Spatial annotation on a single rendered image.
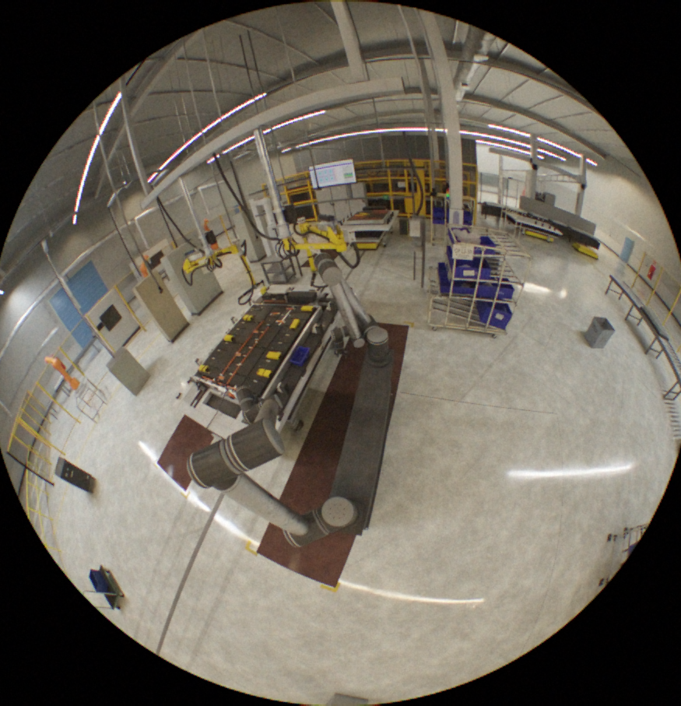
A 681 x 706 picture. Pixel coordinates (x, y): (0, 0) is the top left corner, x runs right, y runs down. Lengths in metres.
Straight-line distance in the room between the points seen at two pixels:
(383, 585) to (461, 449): 1.84
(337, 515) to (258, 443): 0.80
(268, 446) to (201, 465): 0.27
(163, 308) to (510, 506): 7.91
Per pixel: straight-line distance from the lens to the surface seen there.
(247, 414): 1.51
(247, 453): 0.77
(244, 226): 8.74
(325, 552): 2.74
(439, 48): 5.83
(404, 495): 2.67
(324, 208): 11.92
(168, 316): 6.74
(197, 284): 7.13
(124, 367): 6.20
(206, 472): 0.85
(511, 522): 3.09
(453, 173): 5.05
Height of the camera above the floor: 2.64
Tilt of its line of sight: 46 degrees down
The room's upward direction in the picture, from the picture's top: 13 degrees counter-clockwise
